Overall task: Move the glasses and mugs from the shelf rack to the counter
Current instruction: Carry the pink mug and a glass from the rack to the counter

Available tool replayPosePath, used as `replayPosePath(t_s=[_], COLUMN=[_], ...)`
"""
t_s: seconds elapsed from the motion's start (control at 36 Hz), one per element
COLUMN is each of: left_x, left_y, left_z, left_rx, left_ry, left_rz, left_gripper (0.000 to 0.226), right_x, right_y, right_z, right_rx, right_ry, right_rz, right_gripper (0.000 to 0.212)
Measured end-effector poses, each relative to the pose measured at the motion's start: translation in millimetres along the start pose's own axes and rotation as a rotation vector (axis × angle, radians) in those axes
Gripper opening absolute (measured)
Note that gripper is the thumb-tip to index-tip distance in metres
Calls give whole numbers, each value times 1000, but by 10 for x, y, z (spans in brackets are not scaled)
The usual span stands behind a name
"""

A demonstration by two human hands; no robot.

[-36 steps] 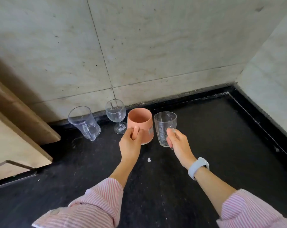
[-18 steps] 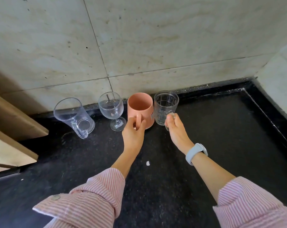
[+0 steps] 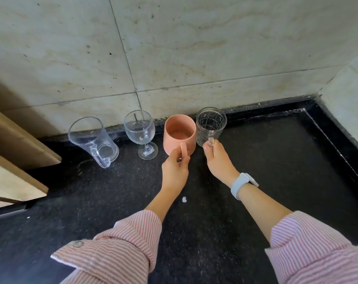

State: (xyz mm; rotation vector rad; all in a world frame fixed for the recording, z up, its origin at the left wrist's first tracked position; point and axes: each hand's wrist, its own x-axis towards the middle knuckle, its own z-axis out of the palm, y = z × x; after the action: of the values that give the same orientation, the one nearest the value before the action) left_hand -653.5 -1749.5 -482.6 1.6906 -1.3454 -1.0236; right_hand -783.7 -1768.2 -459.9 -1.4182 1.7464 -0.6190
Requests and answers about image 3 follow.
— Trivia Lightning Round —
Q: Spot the clear wine glass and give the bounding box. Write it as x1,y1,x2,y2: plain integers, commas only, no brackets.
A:
123,110,159,160

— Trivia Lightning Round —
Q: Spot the person's left hand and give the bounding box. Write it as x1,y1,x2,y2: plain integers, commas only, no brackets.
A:
161,148,191,193

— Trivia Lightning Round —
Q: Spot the wooden cabinet door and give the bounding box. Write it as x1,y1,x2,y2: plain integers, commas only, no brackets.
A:
0,105,62,211

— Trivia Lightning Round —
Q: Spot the person's right forearm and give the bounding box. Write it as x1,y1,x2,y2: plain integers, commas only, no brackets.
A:
235,180,358,284

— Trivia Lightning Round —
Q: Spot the person's left forearm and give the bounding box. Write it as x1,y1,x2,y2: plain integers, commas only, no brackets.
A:
51,186,185,284

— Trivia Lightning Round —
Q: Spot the clear glass mug with grid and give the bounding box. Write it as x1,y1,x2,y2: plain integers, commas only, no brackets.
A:
195,107,227,149

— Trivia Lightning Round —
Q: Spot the clear plain glass mug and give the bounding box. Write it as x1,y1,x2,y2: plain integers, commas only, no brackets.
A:
68,117,119,169

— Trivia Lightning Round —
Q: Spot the person's right hand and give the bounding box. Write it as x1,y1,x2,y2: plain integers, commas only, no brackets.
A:
203,140,240,185

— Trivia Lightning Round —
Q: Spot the light blue smartwatch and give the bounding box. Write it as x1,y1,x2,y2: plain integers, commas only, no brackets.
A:
231,173,259,200

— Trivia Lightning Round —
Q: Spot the pink ceramic mug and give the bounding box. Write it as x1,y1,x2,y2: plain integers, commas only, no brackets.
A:
163,115,197,163

